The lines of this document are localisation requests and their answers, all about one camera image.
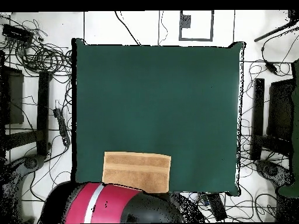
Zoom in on tan terry towel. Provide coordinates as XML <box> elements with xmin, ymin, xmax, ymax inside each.
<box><xmin>102</xmin><ymin>150</ymin><xmax>172</xmax><ymax>194</ymax></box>

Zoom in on dark flat panel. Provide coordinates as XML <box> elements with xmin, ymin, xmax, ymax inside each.
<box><xmin>266</xmin><ymin>78</ymin><xmax>295</xmax><ymax>141</ymax></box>
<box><xmin>0</xmin><ymin>65</ymin><xmax>25</xmax><ymax>125</ymax></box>

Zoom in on black flat box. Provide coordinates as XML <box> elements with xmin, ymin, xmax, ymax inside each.
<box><xmin>2</xmin><ymin>23</ymin><xmax>35</xmax><ymax>44</ymax></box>

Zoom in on dark green table cloth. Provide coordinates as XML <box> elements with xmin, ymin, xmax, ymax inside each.
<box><xmin>71</xmin><ymin>37</ymin><xmax>246</xmax><ymax>198</ymax></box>

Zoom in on black power strip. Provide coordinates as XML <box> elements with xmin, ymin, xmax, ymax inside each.
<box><xmin>53</xmin><ymin>107</ymin><xmax>71</xmax><ymax>147</ymax></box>
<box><xmin>205</xmin><ymin>192</ymin><xmax>228</xmax><ymax>222</ymax></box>

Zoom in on black stand bar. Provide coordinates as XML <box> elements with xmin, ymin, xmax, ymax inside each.
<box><xmin>36</xmin><ymin>70</ymin><xmax>53</xmax><ymax>156</ymax></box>
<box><xmin>251</xmin><ymin>78</ymin><xmax>265</xmax><ymax>161</ymax></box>

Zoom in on black power adapter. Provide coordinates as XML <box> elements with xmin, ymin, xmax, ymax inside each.
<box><xmin>264</xmin><ymin>60</ymin><xmax>279</xmax><ymax>75</ymax></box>

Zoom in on black slanted rod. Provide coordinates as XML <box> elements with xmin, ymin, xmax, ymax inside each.
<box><xmin>253</xmin><ymin>10</ymin><xmax>299</xmax><ymax>43</ymax></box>

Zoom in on grey square frame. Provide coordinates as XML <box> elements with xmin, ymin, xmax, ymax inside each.
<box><xmin>179</xmin><ymin>10</ymin><xmax>215</xmax><ymax>42</ymax></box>

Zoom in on tangled black cables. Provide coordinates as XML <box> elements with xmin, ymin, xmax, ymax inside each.
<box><xmin>0</xmin><ymin>18</ymin><xmax>73</xmax><ymax>78</ymax></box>

